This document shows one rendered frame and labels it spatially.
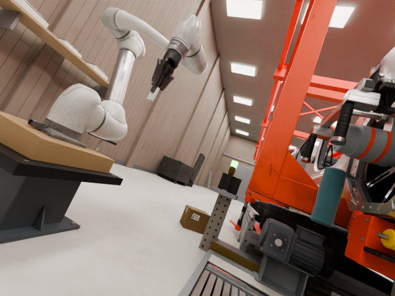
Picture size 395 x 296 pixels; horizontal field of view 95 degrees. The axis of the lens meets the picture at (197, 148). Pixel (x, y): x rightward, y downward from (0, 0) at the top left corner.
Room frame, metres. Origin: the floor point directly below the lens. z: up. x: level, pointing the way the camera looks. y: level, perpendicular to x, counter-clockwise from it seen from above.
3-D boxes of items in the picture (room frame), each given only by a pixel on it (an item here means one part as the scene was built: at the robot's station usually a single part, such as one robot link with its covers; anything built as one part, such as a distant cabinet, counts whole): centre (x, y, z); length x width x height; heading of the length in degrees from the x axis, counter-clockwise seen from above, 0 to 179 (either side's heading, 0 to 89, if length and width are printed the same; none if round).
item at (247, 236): (2.33, -1.32, 0.14); 2.47 x 0.85 x 0.27; 162
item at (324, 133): (0.90, -0.57, 0.93); 0.09 x 0.05 x 0.05; 72
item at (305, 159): (0.91, -0.55, 0.83); 0.04 x 0.04 x 0.16
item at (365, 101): (0.57, -0.47, 0.93); 0.09 x 0.05 x 0.05; 72
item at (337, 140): (0.58, -0.44, 0.83); 0.04 x 0.04 x 0.16
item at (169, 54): (0.76, 0.26, 0.88); 0.08 x 0.07 x 0.09; 159
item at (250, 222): (2.45, -0.95, 0.28); 2.47 x 0.09 x 0.22; 162
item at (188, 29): (0.77, 0.25, 1.06); 0.13 x 0.11 x 0.16; 156
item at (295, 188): (1.16, -0.84, 0.69); 0.52 x 0.17 x 0.35; 72
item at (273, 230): (0.99, -0.72, 0.26); 0.42 x 0.18 x 0.35; 72
